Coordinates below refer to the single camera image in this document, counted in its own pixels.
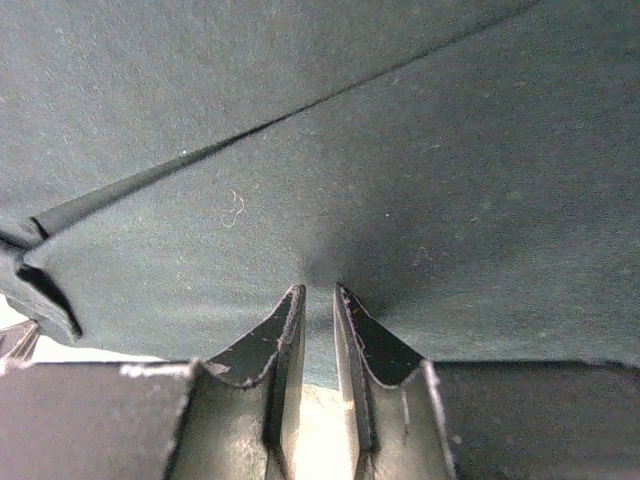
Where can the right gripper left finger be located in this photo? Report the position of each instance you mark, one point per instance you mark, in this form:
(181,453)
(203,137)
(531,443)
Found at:
(234,416)

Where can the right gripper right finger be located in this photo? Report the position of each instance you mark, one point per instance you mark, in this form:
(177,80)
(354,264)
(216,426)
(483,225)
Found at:
(410,417)

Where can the black t shirt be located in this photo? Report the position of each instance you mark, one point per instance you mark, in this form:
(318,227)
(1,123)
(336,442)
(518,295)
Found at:
(469,169)

